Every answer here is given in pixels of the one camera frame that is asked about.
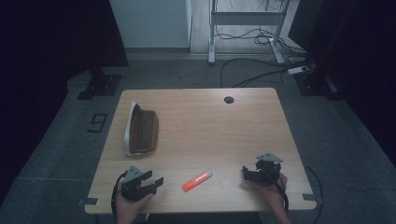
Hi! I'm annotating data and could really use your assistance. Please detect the white desk frame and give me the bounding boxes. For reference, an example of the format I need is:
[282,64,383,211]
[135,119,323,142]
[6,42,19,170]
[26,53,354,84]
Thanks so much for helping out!
[207,0,292,65]

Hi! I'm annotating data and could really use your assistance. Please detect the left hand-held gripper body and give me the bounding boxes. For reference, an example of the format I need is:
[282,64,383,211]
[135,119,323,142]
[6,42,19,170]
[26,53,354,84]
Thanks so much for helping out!
[120,164,154,203]

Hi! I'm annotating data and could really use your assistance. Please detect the white cabinet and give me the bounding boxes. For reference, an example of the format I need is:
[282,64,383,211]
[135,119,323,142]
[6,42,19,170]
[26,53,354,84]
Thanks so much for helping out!
[108,0,192,49]

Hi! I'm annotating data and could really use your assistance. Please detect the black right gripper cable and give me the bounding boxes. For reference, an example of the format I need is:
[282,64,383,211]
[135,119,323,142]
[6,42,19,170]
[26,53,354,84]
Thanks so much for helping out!
[268,174,290,214]

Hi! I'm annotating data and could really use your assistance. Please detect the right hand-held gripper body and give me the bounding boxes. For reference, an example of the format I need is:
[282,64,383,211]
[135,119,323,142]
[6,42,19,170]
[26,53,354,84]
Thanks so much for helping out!
[255,151,284,185]

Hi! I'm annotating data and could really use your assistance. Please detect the white power strip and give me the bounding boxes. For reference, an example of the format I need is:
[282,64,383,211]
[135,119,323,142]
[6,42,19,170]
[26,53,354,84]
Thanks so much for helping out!
[287,65,310,76]

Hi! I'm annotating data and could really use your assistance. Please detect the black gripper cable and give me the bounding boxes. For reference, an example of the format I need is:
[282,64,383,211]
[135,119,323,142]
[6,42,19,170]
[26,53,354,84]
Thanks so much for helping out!
[110,170,129,218]
[268,174,290,214]

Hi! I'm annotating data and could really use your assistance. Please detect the long black floor cable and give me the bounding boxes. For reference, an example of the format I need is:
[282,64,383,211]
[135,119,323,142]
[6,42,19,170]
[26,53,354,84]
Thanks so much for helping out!
[219,57,316,89]

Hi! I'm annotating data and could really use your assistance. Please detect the black stand base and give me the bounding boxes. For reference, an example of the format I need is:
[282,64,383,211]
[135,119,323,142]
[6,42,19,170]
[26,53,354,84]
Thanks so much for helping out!
[77,66,123,101]
[293,69,344,101]

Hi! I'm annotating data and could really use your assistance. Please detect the orange highlighter pen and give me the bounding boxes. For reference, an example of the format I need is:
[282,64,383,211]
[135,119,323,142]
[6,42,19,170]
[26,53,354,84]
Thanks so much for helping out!
[181,168,215,193]

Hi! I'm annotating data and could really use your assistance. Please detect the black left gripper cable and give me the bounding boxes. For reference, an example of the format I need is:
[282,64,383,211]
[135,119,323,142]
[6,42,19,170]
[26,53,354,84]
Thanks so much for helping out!
[110,170,129,218]

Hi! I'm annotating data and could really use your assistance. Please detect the person's left hand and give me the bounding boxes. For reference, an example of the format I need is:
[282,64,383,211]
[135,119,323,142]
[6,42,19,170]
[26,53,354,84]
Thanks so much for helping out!
[115,192,154,219]

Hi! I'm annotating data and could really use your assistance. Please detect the brown pencil case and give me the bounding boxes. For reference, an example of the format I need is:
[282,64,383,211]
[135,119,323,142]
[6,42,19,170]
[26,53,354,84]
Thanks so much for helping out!
[128,104,160,156]

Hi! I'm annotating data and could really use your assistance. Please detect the tangle of black floor cables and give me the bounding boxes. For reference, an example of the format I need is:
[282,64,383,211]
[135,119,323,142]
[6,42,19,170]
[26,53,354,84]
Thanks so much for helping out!
[215,27,307,58]

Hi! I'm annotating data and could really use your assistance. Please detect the thin black floor cable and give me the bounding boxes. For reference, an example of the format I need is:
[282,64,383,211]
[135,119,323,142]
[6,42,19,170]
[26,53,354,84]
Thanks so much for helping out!
[305,164,325,224]

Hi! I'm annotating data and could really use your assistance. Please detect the dark curtain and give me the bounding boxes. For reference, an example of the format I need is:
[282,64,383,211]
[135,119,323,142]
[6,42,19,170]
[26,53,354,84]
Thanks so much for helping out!
[288,0,396,167]
[0,0,130,206]

